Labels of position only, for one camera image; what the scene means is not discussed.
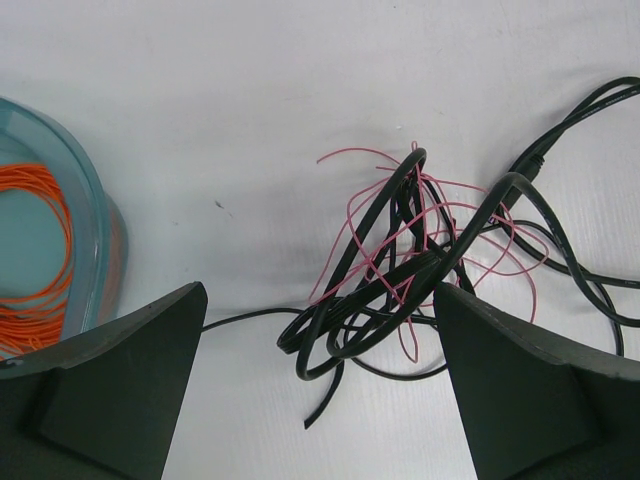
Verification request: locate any teal transparent plastic tray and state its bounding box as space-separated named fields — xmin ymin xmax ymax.
xmin=1 ymin=98 xmax=128 ymax=365

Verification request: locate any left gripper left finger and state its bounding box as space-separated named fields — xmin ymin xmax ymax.
xmin=1 ymin=282 xmax=208 ymax=479

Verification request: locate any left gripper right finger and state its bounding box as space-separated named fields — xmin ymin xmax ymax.
xmin=434 ymin=283 xmax=639 ymax=479

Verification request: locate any black cable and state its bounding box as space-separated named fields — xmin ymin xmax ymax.
xmin=202 ymin=75 xmax=640 ymax=431

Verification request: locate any thin pink wire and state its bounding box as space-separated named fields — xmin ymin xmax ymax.
xmin=308 ymin=140 xmax=551 ymax=364

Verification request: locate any coiled orange wire bundle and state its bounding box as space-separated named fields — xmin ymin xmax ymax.
xmin=0 ymin=163 xmax=75 ymax=361

